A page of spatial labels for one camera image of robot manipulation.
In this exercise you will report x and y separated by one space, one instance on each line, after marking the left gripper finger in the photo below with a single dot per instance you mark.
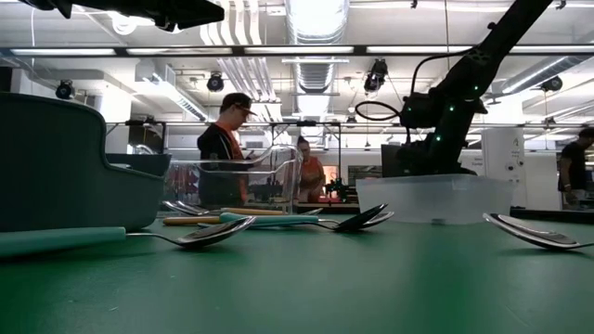
202 14

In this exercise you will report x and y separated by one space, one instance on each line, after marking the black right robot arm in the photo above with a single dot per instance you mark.
487 55

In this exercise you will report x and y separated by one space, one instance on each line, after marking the black background robot arm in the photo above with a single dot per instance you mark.
336 190

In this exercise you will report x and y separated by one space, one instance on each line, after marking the frosted translucent plastic bin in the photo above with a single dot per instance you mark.
464 199

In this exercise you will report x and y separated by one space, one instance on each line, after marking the black monitor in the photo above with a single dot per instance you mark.
392 162

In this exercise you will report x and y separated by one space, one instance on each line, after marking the white pillar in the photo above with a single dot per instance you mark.
503 153

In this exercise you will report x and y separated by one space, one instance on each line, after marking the black ceiling spotlight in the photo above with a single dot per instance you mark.
552 83
376 76
215 82
65 89

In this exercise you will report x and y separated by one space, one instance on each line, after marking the person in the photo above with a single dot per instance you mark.
312 174
218 153
575 162

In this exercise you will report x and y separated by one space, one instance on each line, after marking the clear plastic bin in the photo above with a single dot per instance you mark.
278 185

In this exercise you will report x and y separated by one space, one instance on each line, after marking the grey-blue plastic bin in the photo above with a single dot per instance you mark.
69 176

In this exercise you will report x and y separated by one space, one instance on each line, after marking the green table mat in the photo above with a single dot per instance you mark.
297 287

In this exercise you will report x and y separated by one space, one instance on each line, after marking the black overhead frame bar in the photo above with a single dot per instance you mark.
121 50

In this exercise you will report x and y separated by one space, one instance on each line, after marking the black background frame rail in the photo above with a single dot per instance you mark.
510 125

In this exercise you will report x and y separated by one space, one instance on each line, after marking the black aluminium table frame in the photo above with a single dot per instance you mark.
547 215

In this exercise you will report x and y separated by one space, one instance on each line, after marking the silver ceiling duct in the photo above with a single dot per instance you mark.
315 79
533 74

